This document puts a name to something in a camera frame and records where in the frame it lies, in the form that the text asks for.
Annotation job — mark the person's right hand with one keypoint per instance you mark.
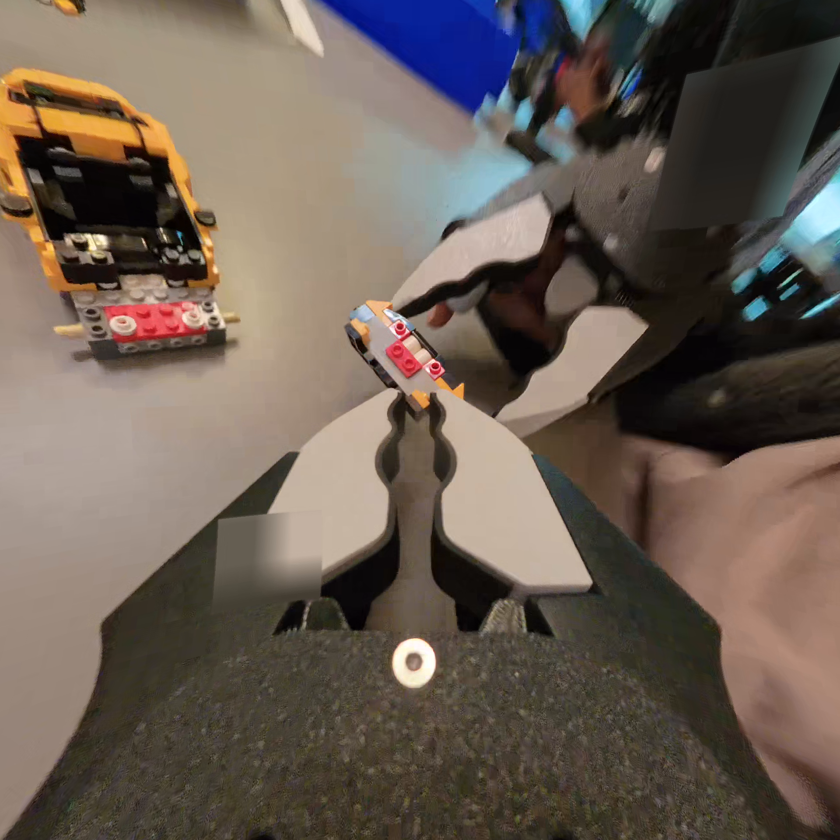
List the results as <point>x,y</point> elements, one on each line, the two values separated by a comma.
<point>518,308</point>

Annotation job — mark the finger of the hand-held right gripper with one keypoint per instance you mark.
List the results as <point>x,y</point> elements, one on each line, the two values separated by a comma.
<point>590,354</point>
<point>485,243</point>

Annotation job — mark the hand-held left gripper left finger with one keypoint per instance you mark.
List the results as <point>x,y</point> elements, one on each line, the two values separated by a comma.
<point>341,472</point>

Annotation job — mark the blue plastic bin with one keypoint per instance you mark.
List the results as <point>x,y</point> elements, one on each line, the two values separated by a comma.
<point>426,46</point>

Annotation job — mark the torn white paper strip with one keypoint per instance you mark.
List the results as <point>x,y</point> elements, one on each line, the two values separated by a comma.
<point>295,23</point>

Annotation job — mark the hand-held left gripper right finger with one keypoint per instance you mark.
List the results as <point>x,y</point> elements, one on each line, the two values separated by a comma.
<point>512,518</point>

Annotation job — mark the person's black fleece jacket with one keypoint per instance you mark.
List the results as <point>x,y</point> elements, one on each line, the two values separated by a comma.
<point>722,394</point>

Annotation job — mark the small orange black lego assembly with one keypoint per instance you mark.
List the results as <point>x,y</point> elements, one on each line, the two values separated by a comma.
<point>69,5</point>

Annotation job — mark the red white orange lego strip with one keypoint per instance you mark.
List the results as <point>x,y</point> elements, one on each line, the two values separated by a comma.
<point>400,348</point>

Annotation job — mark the orange lego car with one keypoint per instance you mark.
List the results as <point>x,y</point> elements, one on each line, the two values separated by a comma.
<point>98,216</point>

